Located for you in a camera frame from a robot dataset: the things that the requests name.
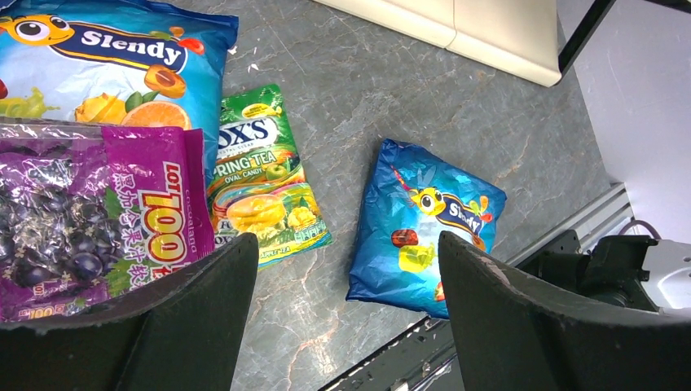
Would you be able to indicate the cream three-tier shelf rack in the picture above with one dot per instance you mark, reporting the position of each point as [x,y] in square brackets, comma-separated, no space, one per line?
[517,37]

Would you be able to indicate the purple grape candy bag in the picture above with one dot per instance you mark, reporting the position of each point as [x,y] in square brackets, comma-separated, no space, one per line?
[92,212]

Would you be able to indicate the blue slendy bag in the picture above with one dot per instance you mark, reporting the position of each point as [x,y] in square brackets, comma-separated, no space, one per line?
[410,198]
[133,63]

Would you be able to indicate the green Fox's candy bag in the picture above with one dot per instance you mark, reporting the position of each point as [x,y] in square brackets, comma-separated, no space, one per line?
[259,183]

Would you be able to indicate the blue Slendy bag front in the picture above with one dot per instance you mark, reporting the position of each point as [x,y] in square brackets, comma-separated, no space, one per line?
[410,198]

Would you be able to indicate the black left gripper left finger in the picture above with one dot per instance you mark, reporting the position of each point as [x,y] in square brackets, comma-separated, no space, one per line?
[180,332]

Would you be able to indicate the blue Slendy bag near basket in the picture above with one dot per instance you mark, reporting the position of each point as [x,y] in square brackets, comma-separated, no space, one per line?
[133,63]

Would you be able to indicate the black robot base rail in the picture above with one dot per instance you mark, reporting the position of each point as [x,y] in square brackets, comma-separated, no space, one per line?
[423,357]

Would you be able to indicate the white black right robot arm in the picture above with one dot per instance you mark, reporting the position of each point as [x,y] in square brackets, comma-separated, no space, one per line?
[630,271]

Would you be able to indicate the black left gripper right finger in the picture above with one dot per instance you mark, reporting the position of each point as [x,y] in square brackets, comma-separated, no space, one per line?
[514,331]

